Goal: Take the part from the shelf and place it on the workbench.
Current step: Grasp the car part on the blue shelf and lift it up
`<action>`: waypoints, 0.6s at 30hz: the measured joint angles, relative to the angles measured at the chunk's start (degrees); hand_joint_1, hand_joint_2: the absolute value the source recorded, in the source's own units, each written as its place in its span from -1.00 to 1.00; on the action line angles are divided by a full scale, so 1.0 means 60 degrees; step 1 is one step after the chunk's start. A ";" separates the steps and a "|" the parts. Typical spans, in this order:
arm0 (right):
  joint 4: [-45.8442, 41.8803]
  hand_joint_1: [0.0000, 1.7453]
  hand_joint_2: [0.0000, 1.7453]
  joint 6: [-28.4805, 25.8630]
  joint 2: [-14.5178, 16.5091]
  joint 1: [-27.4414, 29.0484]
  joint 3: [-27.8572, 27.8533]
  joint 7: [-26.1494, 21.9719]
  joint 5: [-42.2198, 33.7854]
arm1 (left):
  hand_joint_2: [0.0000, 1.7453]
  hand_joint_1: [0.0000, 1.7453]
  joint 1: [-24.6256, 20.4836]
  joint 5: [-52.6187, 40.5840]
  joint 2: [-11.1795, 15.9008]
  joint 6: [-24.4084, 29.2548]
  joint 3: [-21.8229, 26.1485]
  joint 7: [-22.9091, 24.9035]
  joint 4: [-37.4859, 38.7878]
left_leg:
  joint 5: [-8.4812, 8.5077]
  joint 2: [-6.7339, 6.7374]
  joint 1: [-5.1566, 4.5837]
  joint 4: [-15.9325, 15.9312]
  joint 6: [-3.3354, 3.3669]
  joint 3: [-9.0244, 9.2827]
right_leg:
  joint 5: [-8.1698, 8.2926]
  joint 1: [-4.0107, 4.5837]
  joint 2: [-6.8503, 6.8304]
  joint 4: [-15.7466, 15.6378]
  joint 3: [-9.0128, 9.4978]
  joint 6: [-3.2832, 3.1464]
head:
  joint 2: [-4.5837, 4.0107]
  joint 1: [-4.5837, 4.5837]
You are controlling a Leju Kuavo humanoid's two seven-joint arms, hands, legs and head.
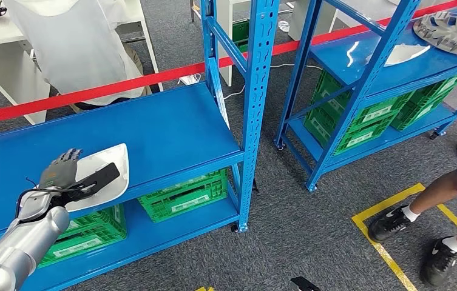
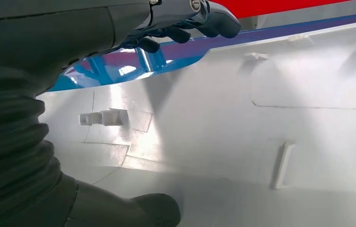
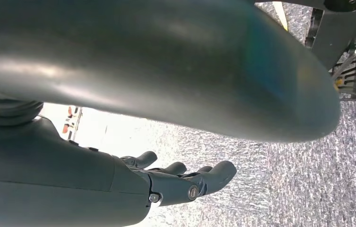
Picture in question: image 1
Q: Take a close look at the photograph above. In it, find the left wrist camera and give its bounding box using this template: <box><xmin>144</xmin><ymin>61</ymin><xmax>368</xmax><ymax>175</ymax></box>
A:
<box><xmin>61</xmin><ymin>162</ymin><xmax>121</xmax><ymax>204</ymax></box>

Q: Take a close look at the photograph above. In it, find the person's black shoe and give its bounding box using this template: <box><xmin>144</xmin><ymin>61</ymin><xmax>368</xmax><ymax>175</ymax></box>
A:
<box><xmin>368</xmin><ymin>206</ymin><xmax>414</xmax><ymax>243</ymax></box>
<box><xmin>419</xmin><ymin>238</ymin><xmax>457</xmax><ymax>288</ymax></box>

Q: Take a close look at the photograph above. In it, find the yellow floor tape square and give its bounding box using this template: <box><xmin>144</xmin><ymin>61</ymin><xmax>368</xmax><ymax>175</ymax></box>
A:
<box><xmin>351</xmin><ymin>182</ymin><xmax>457</xmax><ymax>291</ymax></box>

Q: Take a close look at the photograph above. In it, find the silver wheel hubcap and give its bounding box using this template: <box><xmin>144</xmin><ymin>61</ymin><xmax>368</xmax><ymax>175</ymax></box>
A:
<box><xmin>413</xmin><ymin>10</ymin><xmax>457</xmax><ymax>58</ymax></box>

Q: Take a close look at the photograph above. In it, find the person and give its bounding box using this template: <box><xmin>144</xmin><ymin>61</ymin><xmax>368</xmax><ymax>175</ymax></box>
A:
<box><xmin>368</xmin><ymin>84</ymin><xmax>457</xmax><ymax>288</ymax></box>
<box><xmin>2</xmin><ymin>0</ymin><xmax>152</xmax><ymax>111</ymax></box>

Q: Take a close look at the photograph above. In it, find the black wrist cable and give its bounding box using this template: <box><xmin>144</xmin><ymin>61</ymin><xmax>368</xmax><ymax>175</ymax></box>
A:
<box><xmin>15</xmin><ymin>176</ymin><xmax>76</xmax><ymax>219</ymax></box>

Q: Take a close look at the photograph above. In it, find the white plastic shell part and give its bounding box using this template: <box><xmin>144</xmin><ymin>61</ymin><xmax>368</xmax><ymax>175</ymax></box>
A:
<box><xmin>367</xmin><ymin>43</ymin><xmax>432</xmax><ymax>67</ymax></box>
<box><xmin>63</xmin><ymin>143</ymin><xmax>130</xmax><ymax>213</ymax></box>

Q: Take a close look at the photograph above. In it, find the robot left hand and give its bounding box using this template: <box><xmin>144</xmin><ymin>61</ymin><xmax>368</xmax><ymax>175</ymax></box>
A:
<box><xmin>38</xmin><ymin>147</ymin><xmax>84</xmax><ymax>192</ymax></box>

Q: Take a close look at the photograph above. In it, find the blue metal shelf rack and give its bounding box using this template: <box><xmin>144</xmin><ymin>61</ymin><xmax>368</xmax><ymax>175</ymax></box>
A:
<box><xmin>274</xmin><ymin>0</ymin><xmax>457</xmax><ymax>193</ymax></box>
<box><xmin>0</xmin><ymin>0</ymin><xmax>280</xmax><ymax>291</ymax></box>

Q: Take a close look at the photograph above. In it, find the red barrier belt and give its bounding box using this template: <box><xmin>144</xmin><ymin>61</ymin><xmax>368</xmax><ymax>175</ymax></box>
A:
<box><xmin>0</xmin><ymin>0</ymin><xmax>457</xmax><ymax>127</ymax></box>

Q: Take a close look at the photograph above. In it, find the white cable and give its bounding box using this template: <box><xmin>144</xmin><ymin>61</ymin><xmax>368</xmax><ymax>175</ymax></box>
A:
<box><xmin>223</xmin><ymin>63</ymin><xmax>323</xmax><ymax>101</ymax></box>

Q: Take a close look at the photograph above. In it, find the white power strip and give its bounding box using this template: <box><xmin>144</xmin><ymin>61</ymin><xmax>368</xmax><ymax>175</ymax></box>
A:
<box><xmin>178</xmin><ymin>73</ymin><xmax>202</xmax><ymax>86</ymax></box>

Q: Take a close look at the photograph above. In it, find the white furniture panel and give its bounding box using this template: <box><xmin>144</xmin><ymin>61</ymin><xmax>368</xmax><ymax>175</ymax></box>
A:
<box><xmin>216</xmin><ymin>0</ymin><xmax>235</xmax><ymax>87</ymax></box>

